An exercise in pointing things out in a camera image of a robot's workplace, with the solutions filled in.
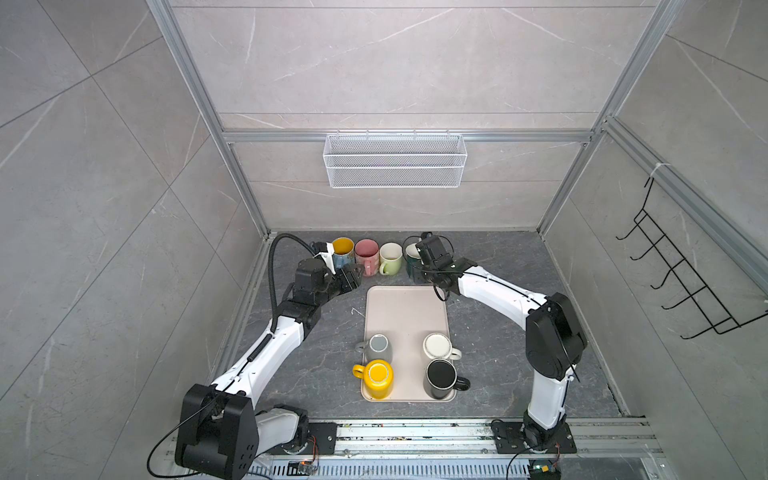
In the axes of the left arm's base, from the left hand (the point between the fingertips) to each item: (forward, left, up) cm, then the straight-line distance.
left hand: (357, 263), depth 81 cm
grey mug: (-19, -5, -13) cm, 24 cm away
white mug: (-19, -22, -15) cm, 33 cm away
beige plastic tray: (-5, -15, -22) cm, 27 cm away
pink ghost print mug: (+13, -2, -12) cm, 18 cm away
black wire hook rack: (-19, -74, +11) cm, 78 cm away
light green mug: (+12, -10, -13) cm, 20 cm away
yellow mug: (-27, -5, -13) cm, 31 cm away
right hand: (+6, -19, -10) cm, 22 cm away
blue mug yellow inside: (+15, +6, -13) cm, 21 cm away
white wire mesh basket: (+38, -12, +7) cm, 41 cm away
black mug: (-27, -22, -14) cm, 37 cm away
